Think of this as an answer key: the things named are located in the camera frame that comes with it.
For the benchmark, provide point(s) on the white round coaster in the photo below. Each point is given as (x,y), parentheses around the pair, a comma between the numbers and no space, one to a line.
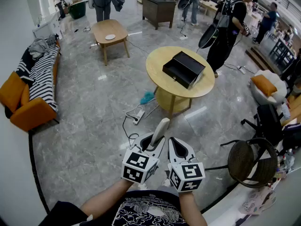
(110,37)

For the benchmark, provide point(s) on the black drawer box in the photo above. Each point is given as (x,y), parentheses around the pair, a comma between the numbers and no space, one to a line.
(185,67)

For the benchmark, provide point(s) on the oval wooden coffee table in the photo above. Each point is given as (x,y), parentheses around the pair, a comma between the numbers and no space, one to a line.
(110,27)

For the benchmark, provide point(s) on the light wooden table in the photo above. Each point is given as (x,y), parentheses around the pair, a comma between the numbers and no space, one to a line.
(208,5)

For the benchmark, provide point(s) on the teal duster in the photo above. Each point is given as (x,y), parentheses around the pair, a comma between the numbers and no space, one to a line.
(147,98)

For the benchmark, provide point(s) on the white handheld stick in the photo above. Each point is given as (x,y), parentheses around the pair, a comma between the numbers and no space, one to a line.
(162,128)

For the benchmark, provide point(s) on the black office chair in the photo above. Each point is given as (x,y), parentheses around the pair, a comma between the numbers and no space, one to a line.
(268,119)

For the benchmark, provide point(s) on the round wooden table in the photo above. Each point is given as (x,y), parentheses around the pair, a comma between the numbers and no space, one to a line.
(162,86)

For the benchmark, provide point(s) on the orange cushion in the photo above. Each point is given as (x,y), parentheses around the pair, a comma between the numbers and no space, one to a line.
(263,85)

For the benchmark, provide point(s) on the pink patterned bag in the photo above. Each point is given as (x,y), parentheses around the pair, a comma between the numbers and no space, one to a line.
(256,201)

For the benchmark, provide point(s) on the black white striped blanket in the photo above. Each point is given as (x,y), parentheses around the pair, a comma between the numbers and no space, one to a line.
(42,79)

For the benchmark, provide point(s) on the white shell armchair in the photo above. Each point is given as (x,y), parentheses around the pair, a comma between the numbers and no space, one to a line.
(275,78)

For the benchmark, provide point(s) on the white power strip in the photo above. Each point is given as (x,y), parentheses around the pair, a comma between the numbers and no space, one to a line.
(139,116)
(241,69)
(183,37)

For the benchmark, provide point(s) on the grey clothes pile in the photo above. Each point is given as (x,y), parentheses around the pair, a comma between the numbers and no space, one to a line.
(38,45)

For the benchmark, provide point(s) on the white low cabinet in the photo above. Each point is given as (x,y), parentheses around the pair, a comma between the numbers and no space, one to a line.
(47,25)

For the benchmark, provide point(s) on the dark wooden cabinet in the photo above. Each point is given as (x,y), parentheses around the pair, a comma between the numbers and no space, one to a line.
(157,10)

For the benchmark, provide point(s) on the dark green tub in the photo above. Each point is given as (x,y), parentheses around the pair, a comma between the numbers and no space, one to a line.
(77,9)

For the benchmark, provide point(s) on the orange sofa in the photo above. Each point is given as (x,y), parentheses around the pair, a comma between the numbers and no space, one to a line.
(30,116)

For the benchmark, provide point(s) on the dark slatted table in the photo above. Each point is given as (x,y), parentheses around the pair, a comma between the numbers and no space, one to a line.
(282,52)

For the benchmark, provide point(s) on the person's left forearm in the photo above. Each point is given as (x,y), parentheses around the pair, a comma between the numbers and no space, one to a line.
(105,196)

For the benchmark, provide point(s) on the person's black printed t-shirt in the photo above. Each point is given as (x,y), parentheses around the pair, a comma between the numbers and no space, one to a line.
(145,208)

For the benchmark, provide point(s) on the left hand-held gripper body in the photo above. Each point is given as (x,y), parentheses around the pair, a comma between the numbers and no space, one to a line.
(138,161)

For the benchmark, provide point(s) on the person's right forearm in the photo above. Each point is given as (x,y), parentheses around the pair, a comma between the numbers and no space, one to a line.
(190,208)

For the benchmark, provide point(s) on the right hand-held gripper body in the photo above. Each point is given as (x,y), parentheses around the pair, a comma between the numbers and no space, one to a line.
(188,173)

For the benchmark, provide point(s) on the dark wicker chair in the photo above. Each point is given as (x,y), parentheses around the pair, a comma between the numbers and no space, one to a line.
(240,161)

